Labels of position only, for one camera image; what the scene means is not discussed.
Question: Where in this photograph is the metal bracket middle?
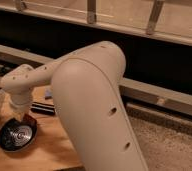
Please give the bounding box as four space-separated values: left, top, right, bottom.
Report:
87 0 96 24

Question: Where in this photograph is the wooden cutting board table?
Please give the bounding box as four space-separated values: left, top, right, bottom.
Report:
0 91 82 171

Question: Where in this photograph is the metal bracket right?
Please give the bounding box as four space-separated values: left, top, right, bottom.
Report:
146 0 165 35

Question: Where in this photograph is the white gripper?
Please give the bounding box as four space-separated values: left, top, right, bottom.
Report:
9 93 33 118

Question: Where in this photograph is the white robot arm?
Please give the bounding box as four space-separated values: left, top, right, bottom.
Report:
1 41 149 171

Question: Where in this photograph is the metal bracket left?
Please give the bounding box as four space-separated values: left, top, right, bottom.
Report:
15 0 27 11

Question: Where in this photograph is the metal bracket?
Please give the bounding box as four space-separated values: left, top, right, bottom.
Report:
15 0 27 11
87 0 96 24
146 0 165 35

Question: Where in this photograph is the black rectangular case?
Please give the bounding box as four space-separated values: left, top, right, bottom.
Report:
31 102 55 116

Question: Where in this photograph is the black ceramic bowl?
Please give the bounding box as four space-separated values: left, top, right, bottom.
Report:
0 115 37 152

